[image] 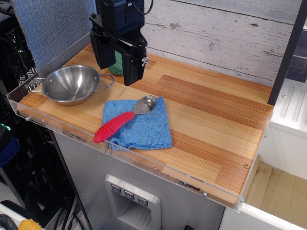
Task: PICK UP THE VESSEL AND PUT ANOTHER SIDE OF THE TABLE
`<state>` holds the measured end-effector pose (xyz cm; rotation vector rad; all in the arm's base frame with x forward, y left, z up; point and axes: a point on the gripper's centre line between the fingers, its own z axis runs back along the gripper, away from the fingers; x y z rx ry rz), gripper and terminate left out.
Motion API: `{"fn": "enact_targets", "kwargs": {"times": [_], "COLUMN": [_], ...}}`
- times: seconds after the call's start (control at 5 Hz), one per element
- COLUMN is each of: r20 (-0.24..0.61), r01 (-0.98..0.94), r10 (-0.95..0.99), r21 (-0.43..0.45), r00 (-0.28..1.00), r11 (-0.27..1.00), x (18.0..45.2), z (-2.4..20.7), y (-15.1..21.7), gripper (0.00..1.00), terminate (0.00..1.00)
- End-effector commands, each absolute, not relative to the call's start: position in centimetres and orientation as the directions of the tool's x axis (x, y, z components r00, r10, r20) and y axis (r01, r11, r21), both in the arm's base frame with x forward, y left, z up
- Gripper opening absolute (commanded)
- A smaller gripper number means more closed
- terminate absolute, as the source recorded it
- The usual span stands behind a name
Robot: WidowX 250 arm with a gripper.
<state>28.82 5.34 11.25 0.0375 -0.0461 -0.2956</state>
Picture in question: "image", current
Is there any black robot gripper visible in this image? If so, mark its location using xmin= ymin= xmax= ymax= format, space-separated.
xmin=89 ymin=13 xmax=148 ymax=86

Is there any stainless steel bowl with handles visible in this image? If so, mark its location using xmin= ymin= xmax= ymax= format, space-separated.
xmin=28 ymin=65 xmax=115 ymax=105

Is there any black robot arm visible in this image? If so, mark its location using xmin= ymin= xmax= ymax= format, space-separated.
xmin=89 ymin=0 xmax=148 ymax=86

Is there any green toy broccoli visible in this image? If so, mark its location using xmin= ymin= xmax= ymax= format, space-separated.
xmin=108 ymin=51 xmax=123 ymax=76

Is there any blue fabric divider panel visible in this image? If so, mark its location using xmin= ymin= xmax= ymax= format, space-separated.
xmin=11 ymin=0 xmax=96 ymax=78

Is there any blue folded microfiber cloth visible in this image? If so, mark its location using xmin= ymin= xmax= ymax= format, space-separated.
xmin=108 ymin=97 xmax=172 ymax=151

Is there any black storage crate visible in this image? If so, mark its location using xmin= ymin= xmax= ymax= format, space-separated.
xmin=0 ymin=23 xmax=36 ymax=95

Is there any stainless steel toy cabinet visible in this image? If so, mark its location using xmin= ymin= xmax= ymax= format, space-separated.
xmin=55 ymin=133 xmax=224 ymax=230

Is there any silver dispenser panel with buttons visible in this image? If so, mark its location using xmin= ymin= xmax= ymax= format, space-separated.
xmin=105 ymin=174 xmax=162 ymax=230

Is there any clear acrylic table guard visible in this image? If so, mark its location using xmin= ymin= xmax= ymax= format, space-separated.
xmin=8 ymin=52 xmax=273 ymax=210

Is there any white toy sink unit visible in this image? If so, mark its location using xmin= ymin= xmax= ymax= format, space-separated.
xmin=220 ymin=79 xmax=307 ymax=230

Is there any red handled metal spoon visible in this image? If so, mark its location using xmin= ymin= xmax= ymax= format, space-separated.
xmin=94 ymin=95 xmax=156 ymax=143

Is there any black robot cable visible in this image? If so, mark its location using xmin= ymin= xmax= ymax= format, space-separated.
xmin=130 ymin=0 xmax=154 ymax=15

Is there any black post right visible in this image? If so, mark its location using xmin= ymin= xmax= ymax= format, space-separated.
xmin=267 ymin=0 xmax=307 ymax=105

